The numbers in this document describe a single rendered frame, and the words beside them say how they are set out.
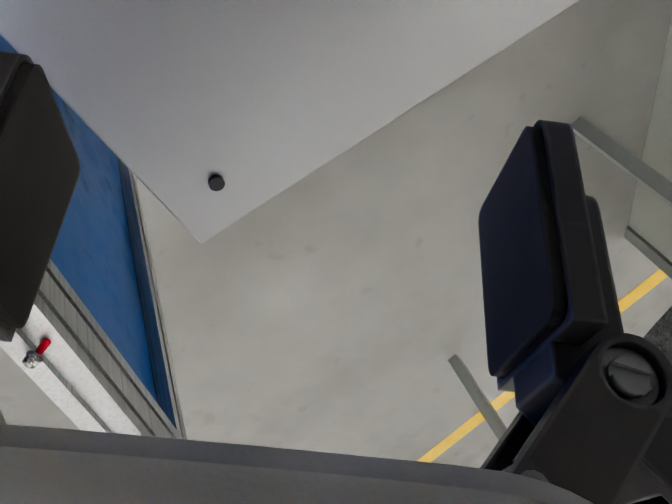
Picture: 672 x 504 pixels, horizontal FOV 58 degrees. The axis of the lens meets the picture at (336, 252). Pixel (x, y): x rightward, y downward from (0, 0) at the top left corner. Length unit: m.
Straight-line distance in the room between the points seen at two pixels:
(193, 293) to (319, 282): 0.37
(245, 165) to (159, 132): 0.05
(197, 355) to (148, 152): 1.58
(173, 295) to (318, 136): 1.39
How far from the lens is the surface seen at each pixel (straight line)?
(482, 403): 2.23
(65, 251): 0.68
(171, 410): 0.79
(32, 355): 0.52
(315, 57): 0.30
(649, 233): 2.29
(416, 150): 1.63
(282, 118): 0.30
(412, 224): 1.78
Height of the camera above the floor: 1.23
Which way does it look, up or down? 45 degrees down
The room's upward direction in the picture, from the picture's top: 151 degrees clockwise
